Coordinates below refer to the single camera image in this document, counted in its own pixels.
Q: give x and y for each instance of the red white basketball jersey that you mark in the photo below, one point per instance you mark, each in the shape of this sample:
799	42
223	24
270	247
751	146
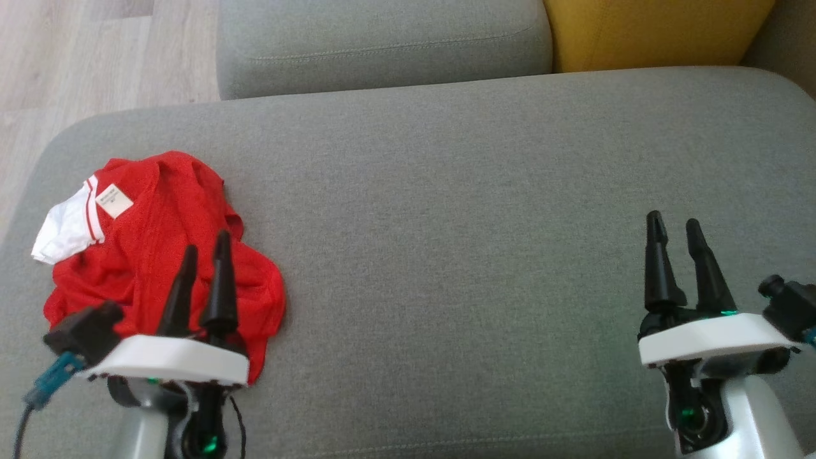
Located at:
159	204

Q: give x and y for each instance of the grey sofa corner cushion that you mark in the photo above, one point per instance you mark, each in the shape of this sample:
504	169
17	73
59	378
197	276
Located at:
790	38

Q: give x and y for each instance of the yellow sofa cushion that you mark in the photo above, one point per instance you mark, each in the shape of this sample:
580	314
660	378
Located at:
650	32

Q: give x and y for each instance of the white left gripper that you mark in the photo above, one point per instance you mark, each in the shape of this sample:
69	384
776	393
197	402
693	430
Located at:
172	357

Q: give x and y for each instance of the wide grey sofa back cushion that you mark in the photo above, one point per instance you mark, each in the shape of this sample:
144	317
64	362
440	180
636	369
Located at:
382	44

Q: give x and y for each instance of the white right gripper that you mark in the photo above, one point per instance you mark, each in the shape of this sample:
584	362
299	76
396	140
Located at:
707	338

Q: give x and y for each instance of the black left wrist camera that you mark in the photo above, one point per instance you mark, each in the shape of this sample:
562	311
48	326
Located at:
86	331

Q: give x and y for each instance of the grey sofa seat cushion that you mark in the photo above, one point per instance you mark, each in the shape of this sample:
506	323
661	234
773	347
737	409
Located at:
446	223

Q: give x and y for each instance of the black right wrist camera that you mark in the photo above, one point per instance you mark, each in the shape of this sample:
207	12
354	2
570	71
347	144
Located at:
790	309

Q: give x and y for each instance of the red white-striped shorts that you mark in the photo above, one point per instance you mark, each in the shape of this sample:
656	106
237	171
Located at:
261	299

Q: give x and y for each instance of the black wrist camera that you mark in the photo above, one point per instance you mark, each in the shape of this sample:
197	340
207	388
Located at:
790	309
86	331

